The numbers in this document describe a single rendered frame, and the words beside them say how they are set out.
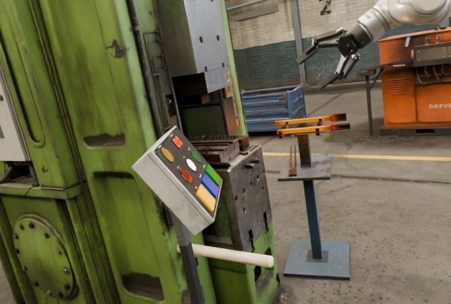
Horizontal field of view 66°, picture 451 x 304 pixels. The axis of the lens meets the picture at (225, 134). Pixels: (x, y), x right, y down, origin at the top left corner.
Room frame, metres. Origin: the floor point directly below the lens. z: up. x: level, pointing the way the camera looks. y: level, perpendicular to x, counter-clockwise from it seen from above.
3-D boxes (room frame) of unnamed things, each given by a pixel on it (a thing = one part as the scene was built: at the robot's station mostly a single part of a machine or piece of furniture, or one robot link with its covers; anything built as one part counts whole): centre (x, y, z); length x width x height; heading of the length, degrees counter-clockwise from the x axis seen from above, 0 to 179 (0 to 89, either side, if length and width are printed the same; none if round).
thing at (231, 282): (1.80, 0.15, 0.23); 0.55 x 0.37 x 0.47; 59
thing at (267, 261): (1.30, 0.09, 0.62); 0.44 x 0.05 x 0.05; 59
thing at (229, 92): (1.98, -0.06, 1.27); 0.09 x 0.02 x 0.17; 149
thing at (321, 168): (2.05, -0.47, 0.66); 0.40 x 0.30 x 0.02; 159
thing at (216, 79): (1.75, 0.17, 1.32); 0.42 x 0.20 x 0.10; 59
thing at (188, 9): (1.79, 0.15, 1.56); 0.42 x 0.39 x 0.40; 59
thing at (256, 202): (1.80, 0.15, 0.69); 0.56 x 0.38 x 0.45; 59
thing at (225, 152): (1.75, 0.17, 0.96); 0.42 x 0.20 x 0.09; 59
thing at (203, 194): (1.01, 0.10, 1.01); 0.07 x 0.05 x 0.07; 174
